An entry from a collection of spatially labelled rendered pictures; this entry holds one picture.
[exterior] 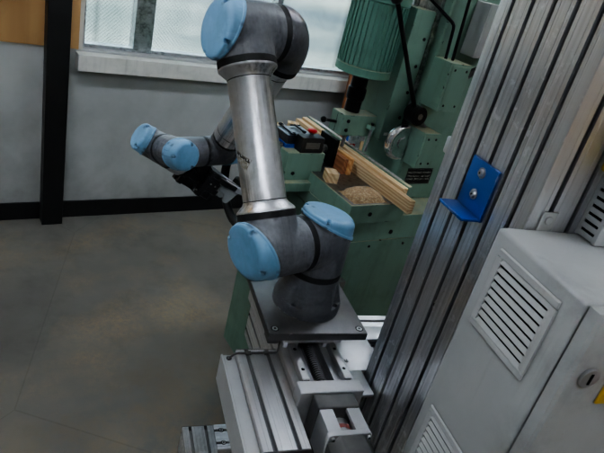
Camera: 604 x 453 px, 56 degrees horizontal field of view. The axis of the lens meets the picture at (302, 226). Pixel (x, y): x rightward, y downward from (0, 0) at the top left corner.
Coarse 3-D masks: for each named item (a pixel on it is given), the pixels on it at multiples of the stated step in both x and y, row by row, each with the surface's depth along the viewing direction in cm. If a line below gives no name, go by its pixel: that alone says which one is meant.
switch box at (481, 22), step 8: (480, 8) 172; (488, 8) 170; (496, 8) 170; (472, 16) 175; (480, 16) 172; (488, 16) 170; (472, 24) 175; (480, 24) 173; (488, 24) 172; (472, 32) 175; (480, 32) 173; (488, 32) 174; (464, 40) 178; (472, 40) 175; (480, 40) 174; (464, 48) 178; (472, 48) 176; (480, 48) 175; (472, 56) 176; (480, 56) 177
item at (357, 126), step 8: (336, 112) 183; (344, 112) 181; (352, 112) 184; (360, 112) 186; (368, 112) 188; (344, 120) 180; (352, 120) 182; (360, 120) 184; (368, 120) 185; (376, 120) 187; (336, 128) 183; (344, 128) 182; (352, 128) 183; (360, 128) 185; (344, 136) 187
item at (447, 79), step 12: (444, 60) 172; (456, 60) 177; (432, 72) 176; (444, 72) 172; (456, 72) 172; (468, 72) 175; (432, 84) 177; (444, 84) 173; (456, 84) 175; (432, 96) 177; (444, 96) 175; (456, 96) 177; (432, 108) 177; (444, 108) 177; (456, 108) 180
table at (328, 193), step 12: (288, 180) 174; (300, 180) 176; (312, 180) 176; (348, 180) 177; (360, 180) 180; (312, 192) 176; (324, 192) 171; (336, 192) 166; (336, 204) 166; (348, 204) 161; (360, 204) 162; (372, 204) 164; (384, 204) 167; (360, 216) 164; (372, 216) 166; (384, 216) 169; (396, 216) 172
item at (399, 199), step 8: (296, 120) 210; (304, 128) 206; (312, 128) 204; (352, 168) 184; (360, 168) 180; (368, 168) 179; (360, 176) 180; (368, 176) 177; (376, 176) 174; (376, 184) 174; (384, 184) 171; (392, 184) 171; (384, 192) 171; (392, 192) 168; (400, 192) 167; (392, 200) 169; (400, 200) 166; (408, 200) 163; (400, 208) 166; (408, 208) 163
